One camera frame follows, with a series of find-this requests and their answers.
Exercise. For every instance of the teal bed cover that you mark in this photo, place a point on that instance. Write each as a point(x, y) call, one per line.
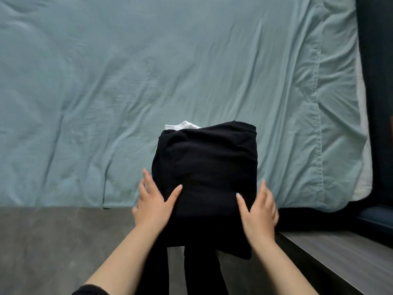
point(129, 73)

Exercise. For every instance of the person's right leg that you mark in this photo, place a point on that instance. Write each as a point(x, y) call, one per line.
point(204, 276)

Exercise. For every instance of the black garment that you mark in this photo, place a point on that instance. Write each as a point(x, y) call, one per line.
point(208, 162)

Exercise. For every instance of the person's leg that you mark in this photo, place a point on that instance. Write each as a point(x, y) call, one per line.
point(155, 273)
point(204, 276)

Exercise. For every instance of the grey wooden step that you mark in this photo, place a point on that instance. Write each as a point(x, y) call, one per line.
point(347, 261)

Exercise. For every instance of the person's left thumb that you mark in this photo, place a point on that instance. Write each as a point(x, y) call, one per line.
point(174, 195)

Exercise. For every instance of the person's left forearm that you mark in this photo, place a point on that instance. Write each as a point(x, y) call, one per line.
point(126, 264)

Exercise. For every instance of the person's left middle finger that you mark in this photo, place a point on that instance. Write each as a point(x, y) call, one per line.
point(141, 192)

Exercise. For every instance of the dark blue bed frame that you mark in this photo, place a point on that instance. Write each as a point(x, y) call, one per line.
point(376, 219)

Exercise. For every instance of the person's right hand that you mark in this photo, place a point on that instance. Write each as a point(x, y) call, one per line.
point(259, 219)

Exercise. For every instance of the person's right thumb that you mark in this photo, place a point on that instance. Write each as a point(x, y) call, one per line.
point(243, 205)

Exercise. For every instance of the person's black sleeve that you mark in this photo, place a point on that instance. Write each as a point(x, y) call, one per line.
point(90, 290)

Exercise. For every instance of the person's right forearm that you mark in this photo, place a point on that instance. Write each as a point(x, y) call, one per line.
point(282, 270)

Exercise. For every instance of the white folded garment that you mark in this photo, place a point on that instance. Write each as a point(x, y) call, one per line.
point(181, 125)

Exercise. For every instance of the white mattress sheet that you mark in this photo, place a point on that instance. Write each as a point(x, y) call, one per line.
point(365, 168)

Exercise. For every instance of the person's left leg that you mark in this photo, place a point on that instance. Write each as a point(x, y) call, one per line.
point(155, 273)

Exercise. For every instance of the person's left hand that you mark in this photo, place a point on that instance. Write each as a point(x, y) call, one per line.
point(152, 208)

